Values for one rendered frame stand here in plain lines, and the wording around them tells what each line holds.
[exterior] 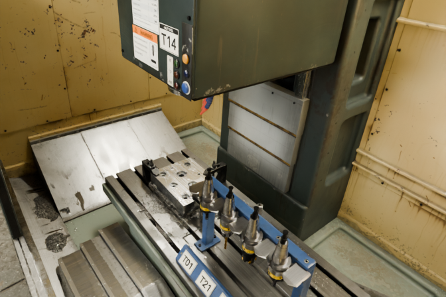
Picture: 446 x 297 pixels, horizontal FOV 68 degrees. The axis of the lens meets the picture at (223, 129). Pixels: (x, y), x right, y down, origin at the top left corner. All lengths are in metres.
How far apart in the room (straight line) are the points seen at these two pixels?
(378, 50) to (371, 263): 1.07
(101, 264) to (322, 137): 1.10
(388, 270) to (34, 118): 2.11
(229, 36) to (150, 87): 1.57
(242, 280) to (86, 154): 1.31
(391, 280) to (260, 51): 1.38
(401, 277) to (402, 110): 0.84
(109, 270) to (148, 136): 1.05
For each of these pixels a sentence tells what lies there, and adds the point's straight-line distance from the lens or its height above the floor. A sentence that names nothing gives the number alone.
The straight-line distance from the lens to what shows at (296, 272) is 0.99.
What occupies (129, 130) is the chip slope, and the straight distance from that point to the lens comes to 2.37.
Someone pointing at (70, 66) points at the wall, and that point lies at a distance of 2.17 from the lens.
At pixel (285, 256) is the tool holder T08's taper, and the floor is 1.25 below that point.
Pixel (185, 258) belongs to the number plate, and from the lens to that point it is 1.33.
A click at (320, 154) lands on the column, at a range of 1.54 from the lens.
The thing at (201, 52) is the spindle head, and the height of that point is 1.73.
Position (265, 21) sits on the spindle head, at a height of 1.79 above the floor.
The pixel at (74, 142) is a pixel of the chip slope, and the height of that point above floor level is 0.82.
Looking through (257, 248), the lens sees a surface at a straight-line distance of 1.01.
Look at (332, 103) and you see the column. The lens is 1.42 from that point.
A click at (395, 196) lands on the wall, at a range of 1.86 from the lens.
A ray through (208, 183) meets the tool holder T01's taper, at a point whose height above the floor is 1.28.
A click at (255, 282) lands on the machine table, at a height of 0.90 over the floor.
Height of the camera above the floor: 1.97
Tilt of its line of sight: 29 degrees down
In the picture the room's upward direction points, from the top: 4 degrees clockwise
